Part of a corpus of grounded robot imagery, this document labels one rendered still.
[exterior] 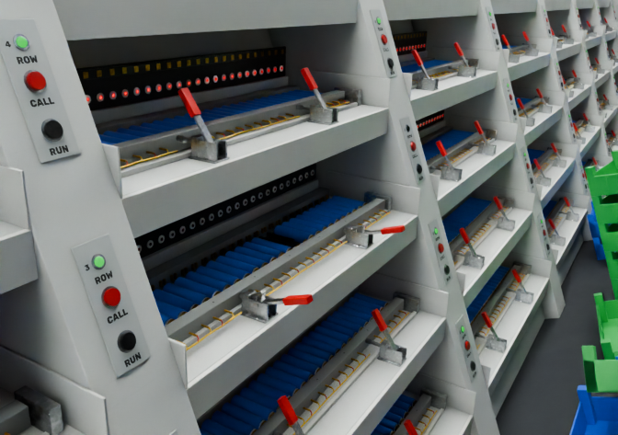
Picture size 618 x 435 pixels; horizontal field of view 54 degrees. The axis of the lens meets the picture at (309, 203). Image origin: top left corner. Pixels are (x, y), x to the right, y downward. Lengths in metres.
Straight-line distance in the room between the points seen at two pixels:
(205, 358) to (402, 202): 0.55
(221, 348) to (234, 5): 0.42
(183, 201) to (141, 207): 0.06
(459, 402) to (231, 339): 0.63
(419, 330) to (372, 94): 0.42
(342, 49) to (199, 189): 0.52
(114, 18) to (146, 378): 0.36
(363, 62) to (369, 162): 0.18
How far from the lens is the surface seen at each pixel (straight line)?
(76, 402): 0.59
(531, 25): 2.43
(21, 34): 0.59
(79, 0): 0.64
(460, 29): 1.77
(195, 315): 0.71
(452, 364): 1.21
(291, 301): 0.71
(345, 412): 0.91
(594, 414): 1.39
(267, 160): 0.77
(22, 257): 0.55
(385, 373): 0.99
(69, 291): 0.56
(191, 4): 0.75
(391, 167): 1.10
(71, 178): 0.57
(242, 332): 0.72
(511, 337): 1.51
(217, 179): 0.70
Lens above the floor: 0.74
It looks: 8 degrees down
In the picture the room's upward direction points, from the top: 17 degrees counter-clockwise
